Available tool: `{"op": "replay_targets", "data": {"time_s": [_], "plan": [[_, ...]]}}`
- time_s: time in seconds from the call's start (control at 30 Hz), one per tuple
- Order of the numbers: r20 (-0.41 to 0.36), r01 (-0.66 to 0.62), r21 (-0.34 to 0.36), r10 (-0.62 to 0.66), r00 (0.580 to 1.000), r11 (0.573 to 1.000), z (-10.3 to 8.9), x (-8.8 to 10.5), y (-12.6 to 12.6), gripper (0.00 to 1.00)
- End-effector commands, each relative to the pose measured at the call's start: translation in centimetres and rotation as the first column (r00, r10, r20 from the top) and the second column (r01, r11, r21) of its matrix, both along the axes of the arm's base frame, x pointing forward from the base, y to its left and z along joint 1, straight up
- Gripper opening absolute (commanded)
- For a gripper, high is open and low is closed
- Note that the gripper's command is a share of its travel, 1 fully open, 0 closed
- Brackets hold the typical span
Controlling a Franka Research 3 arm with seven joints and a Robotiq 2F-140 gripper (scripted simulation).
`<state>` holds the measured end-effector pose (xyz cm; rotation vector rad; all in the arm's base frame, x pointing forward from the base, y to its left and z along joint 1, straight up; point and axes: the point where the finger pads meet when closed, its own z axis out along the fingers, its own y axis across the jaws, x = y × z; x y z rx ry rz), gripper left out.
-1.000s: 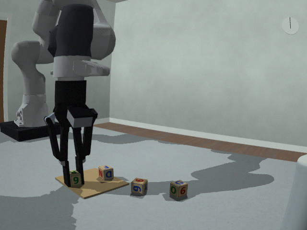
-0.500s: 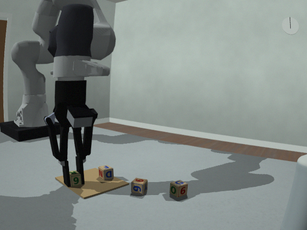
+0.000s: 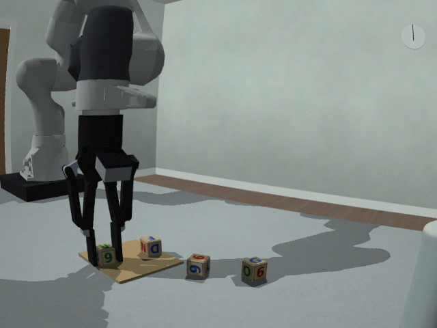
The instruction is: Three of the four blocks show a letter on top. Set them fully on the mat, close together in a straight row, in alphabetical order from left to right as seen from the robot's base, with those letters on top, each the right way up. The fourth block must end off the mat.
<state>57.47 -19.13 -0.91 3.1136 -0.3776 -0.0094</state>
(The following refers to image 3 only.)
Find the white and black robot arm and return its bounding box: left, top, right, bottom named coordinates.
left=16, top=0, right=165, bottom=182

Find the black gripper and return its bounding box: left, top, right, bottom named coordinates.
left=62, top=114, right=137, bottom=267

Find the tan flat mat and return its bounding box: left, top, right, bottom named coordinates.
left=96, top=239, right=184, bottom=284

